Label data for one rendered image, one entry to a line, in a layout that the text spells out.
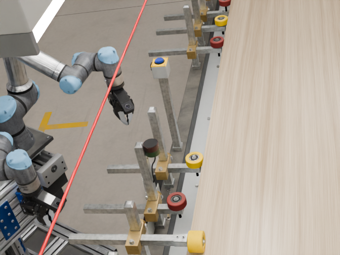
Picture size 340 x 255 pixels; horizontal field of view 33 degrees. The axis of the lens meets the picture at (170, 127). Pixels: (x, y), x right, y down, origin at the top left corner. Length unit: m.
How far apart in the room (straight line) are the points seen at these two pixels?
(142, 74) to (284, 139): 2.48
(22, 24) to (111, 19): 5.31
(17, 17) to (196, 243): 1.63
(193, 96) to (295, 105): 0.72
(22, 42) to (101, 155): 3.57
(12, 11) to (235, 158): 2.01
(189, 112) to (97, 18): 2.97
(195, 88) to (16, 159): 1.56
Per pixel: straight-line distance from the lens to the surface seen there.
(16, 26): 0.58
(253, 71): 3.04
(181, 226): 2.65
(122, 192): 3.81
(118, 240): 2.21
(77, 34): 5.76
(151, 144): 2.23
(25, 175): 2.04
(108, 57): 2.27
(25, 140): 2.62
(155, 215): 2.40
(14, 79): 2.58
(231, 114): 2.76
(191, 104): 3.20
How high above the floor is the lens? 2.57
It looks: 38 degrees down
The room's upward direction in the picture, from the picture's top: 12 degrees counter-clockwise
